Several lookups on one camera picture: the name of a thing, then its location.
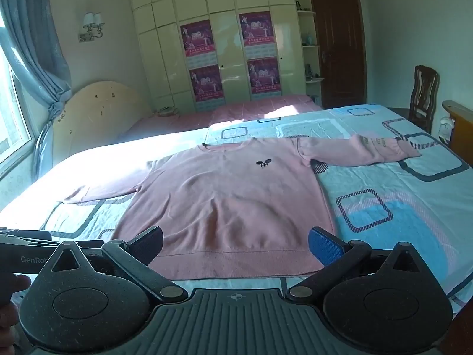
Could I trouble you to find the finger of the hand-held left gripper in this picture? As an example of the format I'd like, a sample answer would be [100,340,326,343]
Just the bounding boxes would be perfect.
[0,228,106,248]

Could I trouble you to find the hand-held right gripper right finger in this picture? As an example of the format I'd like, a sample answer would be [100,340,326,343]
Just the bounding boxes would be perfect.
[286,226,440,302]

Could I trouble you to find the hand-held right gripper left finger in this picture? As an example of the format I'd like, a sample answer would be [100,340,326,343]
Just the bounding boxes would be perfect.
[35,225,189,304]

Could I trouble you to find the pink sweatshirt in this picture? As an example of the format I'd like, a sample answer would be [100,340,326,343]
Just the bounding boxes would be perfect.
[63,133,422,280]

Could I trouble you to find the person's left hand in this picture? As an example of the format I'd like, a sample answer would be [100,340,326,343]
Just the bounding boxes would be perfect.
[0,272,32,335]

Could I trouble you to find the blue patterned bed sheet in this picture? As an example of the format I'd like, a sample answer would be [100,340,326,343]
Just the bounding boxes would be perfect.
[0,104,473,311]

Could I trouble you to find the window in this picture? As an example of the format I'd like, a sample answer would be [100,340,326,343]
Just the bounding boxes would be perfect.
[0,26,32,163]

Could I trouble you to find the cream wooden headboard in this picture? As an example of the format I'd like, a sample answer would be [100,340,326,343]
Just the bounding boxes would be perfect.
[52,80,152,163]

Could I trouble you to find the pink bed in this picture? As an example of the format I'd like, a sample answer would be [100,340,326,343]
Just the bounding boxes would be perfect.
[118,94,324,143]

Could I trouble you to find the blue curtain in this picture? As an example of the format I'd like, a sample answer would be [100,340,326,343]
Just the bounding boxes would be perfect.
[0,0,72,152]

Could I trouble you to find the dark wooden chair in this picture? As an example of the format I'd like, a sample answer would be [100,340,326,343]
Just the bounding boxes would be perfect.
[397,65,440,134]

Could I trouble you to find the cream corner shelf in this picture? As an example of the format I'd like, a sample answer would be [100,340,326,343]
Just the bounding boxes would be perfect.
[294,0,326,106]

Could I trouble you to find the brown wooden door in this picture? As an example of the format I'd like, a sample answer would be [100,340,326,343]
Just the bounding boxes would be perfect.
[308,0,368,109]

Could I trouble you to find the cream wardrobe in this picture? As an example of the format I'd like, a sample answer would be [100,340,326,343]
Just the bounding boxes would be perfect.
[126,0,378,115]

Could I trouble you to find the pink wall poster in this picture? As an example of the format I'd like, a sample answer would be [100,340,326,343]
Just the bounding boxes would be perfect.
[189,64,226,112]
[180,20,217,68]
[238,11,277,60]
[247,58,284,100]

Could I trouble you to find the double wall lamp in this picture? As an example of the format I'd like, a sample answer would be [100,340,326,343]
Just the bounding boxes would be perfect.
[77,12,105,43]

